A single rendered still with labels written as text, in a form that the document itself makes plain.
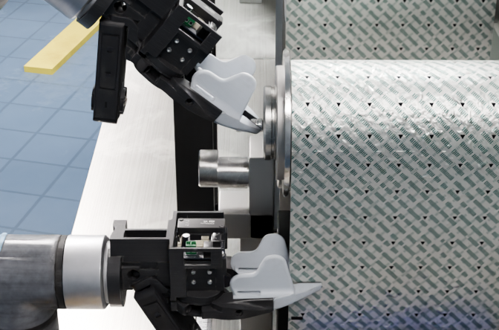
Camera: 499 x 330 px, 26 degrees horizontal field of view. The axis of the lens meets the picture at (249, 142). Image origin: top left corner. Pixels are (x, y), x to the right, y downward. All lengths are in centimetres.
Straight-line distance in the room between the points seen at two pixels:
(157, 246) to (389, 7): 39
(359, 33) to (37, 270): 45
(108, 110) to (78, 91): 309
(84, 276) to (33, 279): 5
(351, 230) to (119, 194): 65
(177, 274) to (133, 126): 82
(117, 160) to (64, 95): 239
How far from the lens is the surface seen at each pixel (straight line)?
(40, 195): 349
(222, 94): 106
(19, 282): 109
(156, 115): 190
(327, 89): 103
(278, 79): 105
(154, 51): 104
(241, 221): 115
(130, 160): 176
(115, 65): 106
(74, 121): 394
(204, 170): 113
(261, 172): 112
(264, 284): 109
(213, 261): 106
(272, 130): 105
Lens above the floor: 174
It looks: 28 degrees down
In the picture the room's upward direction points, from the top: straight up
